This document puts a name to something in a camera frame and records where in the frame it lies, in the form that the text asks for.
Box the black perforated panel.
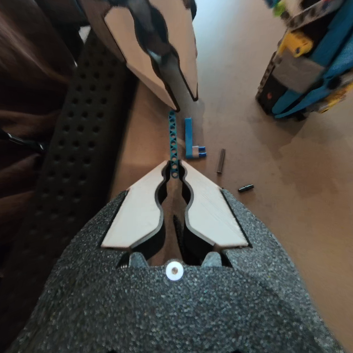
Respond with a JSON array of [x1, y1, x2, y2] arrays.
[[0, 26, 140, 279]]

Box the person's brown clothing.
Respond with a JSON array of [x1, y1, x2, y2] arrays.
[[0, 0, 93, 249]]

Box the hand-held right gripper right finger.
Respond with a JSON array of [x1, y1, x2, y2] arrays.
[[179, 160, 249, 249]]

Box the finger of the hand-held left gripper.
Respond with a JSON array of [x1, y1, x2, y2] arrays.
[[150, 0, 199, 101], [105, 6, 181, 113]]

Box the blue grey toy robot model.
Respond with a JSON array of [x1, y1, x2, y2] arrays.
[[255, 0, 353, 122]]

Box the teal long holed beam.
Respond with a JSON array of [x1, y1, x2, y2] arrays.
[[168, 110, 181, 178]]

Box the dark grey axle rod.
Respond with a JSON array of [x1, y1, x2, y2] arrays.
[[216, 148, 227, 175]]

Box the teal short beam with pins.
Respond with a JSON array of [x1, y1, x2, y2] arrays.
[[184, 117, 207, 160]]

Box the black strap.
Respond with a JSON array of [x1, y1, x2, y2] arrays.
[[0, 129, 47, 154]]

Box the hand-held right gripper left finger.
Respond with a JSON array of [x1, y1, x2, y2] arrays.
[[101, 160, 170, 250]]

